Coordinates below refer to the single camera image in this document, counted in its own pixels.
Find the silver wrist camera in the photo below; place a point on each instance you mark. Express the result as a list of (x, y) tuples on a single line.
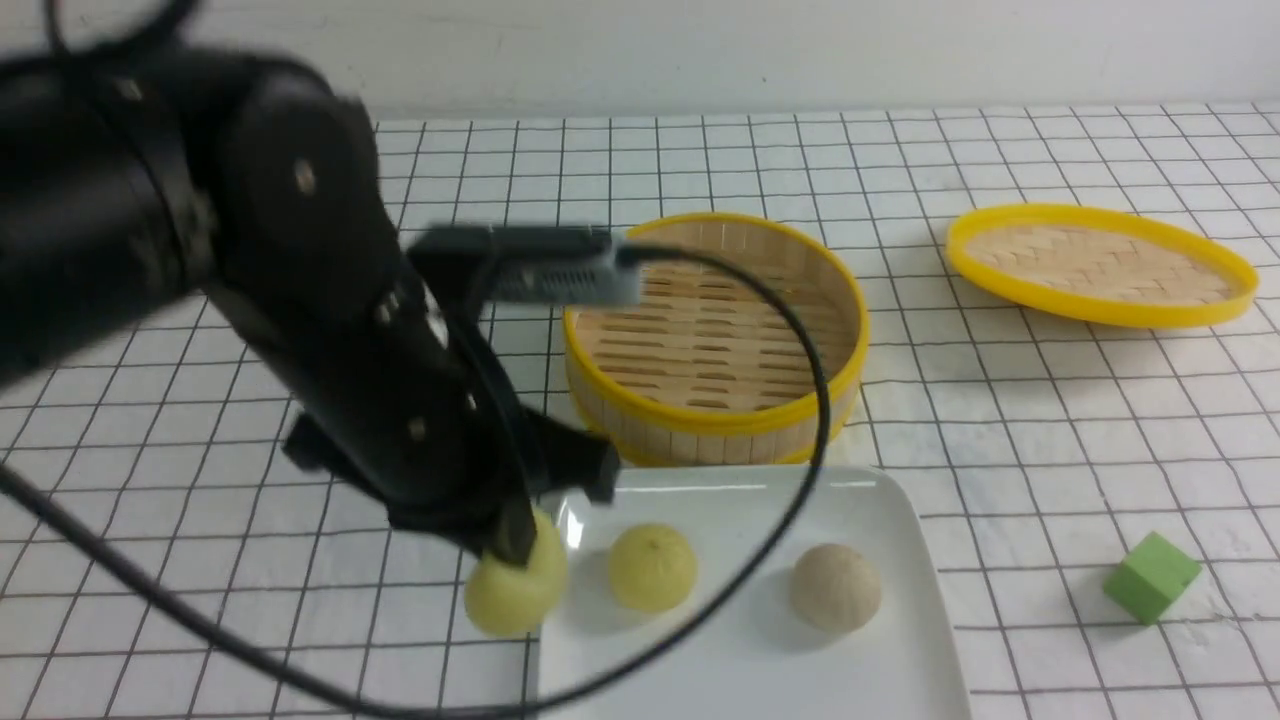
[(470, 265)]

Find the yellow steamed bun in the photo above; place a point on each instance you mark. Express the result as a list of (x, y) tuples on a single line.
[(651, 568), (503, 600)]

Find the white grid tablecloth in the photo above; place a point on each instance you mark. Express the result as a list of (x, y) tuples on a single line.
[(1037, 451)]

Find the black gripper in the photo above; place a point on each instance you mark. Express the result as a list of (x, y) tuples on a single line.
[(346, 328)]

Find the green foam cube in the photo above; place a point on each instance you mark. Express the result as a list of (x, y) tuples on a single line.
[(1151, 579)]

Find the yellow rimmed bamboo steamer basket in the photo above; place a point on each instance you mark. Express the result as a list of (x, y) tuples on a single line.
[(704, 373)]

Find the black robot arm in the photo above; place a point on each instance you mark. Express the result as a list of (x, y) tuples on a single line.
[(250, 180)]

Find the white square ceramic plate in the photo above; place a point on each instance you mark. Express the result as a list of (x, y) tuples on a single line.
[(756, 659)]

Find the yellow rimmed bamboo steamer lid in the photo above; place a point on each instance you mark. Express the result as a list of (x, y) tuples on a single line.
[(1100, 266)]

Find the beige steamed bun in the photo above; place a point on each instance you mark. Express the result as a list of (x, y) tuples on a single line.
[(835, 588)]

